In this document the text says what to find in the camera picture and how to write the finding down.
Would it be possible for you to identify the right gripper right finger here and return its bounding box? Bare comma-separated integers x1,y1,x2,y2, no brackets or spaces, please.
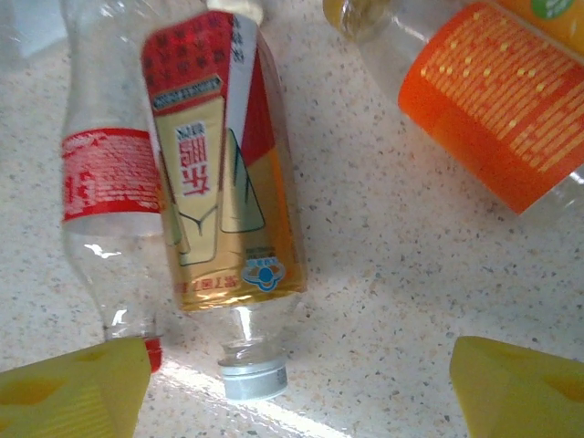
449,336,584,438

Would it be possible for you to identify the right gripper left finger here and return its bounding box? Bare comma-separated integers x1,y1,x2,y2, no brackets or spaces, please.
0,337,151,438

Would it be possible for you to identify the clear bottle red label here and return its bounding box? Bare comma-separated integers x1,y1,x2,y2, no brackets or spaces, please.
58,0,165,375

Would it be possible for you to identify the gold red label bottle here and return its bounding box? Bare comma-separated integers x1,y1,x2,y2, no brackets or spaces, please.
139,0,307,402

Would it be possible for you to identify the orange label plastic bottle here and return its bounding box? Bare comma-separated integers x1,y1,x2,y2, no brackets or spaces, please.
321,0,584,215

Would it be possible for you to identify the yellow label plastic bottle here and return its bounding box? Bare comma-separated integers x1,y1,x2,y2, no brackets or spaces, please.
496,0,584,51

